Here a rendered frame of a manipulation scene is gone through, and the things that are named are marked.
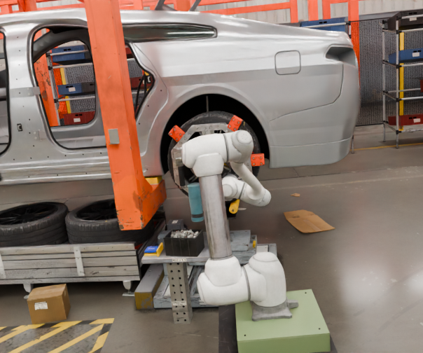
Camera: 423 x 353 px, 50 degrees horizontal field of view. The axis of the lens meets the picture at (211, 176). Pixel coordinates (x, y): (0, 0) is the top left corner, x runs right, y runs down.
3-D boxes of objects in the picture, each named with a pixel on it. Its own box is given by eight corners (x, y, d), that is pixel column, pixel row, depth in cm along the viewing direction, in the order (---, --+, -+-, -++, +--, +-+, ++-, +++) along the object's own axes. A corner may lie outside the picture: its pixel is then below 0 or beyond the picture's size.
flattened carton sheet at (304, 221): (310, 211, 446) (310, 208, 446) (335, 229, 394) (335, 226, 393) (281, 215, 442) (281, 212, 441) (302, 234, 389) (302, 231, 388)
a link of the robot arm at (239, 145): (247, 139, 213) (219, 142, 211) (253, 121, 196) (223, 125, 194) (253, 164, 209) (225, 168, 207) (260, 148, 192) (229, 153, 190)
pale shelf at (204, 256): (217, 249, 272) (217, 244, 272) (213, 261, 256) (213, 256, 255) (149, 251, 279) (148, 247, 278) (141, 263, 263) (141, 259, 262)
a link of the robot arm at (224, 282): (251, 305, 196) (202, 314, 193) (244, 295, 212) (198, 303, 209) (227, 130, 193) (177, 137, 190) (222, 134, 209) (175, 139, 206)
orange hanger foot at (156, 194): (167, 198, 356) (162, 155, 347) (150, 220, 305) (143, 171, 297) (147, 199, 358) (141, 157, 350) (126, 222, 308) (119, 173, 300)
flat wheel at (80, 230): (153, 218, 389) (150, 192, 383) (157, 246, 326) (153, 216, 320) (75, 230, 380) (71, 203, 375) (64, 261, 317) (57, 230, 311)
